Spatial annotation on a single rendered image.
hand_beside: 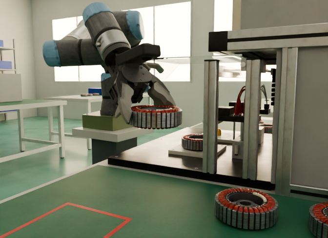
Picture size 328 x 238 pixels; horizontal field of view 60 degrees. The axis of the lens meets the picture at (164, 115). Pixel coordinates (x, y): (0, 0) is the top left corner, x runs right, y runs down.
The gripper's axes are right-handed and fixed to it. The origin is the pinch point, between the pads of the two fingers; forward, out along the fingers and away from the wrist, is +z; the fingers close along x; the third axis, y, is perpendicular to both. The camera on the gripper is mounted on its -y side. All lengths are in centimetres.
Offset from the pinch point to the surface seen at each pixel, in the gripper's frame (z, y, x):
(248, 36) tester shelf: -6.9, -17.1, -19.6
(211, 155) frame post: 9.0, 7.6, -16.8
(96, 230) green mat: 15.4, 8.8, 16.3
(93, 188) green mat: 3.7, 22.6, 8.0
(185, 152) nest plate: 1.2, 22.4, -23.8
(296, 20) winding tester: -7.6, -22.7, -33.5
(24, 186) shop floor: -88, 244, -27
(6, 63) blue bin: -500, 508, -116
